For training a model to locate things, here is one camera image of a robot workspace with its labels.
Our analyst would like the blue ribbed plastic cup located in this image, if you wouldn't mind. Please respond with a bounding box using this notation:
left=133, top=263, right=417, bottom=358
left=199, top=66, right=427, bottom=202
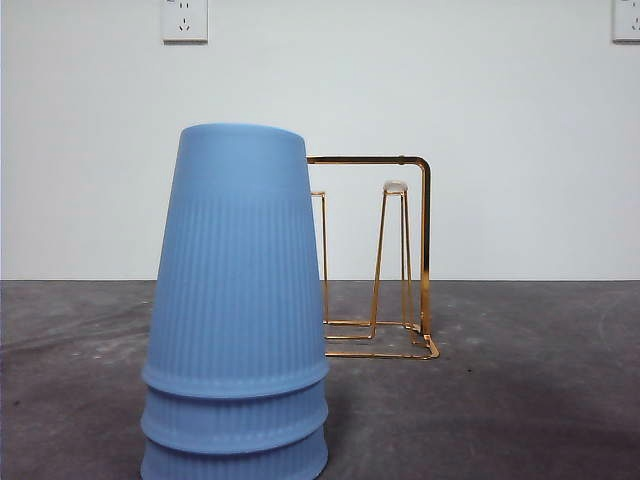
left=139, top=424, right=331, bottom=480
left=141, top=124, right=331, bottom=401
left=140, top=382, right=331, bottom=447

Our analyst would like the gold wire cup holder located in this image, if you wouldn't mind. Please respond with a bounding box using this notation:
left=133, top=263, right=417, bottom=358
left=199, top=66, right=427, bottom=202
left=304, top=154, right=442, bottom=360

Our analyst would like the white wall socket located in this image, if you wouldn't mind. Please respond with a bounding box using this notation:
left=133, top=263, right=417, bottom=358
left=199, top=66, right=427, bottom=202
left=161, top=0, right=209, bottom=45
left=611, top=0, right=640, bottom=44

